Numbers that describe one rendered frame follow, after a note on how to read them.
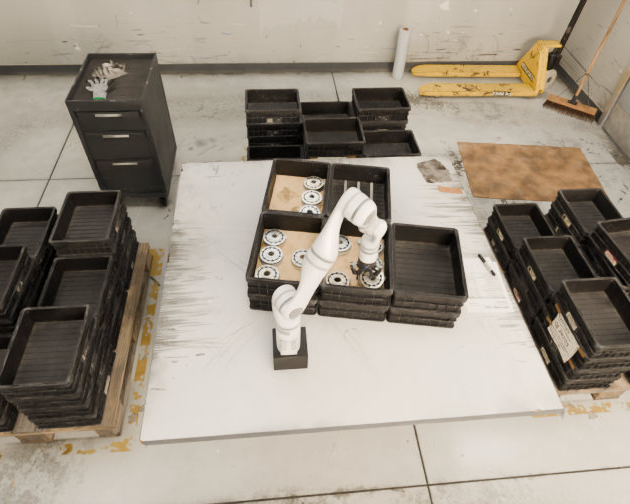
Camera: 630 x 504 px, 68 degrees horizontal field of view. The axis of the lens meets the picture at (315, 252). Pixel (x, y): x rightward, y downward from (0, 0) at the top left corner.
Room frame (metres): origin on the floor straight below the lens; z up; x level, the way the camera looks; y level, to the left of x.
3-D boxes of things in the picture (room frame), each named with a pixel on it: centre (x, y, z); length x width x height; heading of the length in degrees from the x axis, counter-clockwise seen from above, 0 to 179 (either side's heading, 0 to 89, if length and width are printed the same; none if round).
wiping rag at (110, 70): (2.85, 1.40, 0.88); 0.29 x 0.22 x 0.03; 8
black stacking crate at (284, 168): (1.75, 0.10, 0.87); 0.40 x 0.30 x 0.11; 177
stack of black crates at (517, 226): (2.14, -1.32, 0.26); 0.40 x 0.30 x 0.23; 8
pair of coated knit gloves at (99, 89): (2.62, 1.39, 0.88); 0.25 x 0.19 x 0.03; 8
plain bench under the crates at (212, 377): (1.47, -0.10, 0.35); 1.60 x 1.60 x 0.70; 8
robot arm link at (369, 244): (1.23, -0.22, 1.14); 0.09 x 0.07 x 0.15; 66
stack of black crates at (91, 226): (1.80, 1.26, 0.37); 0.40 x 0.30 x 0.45; 8
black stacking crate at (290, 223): (1.35, 0.12, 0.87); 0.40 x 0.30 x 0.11; 177
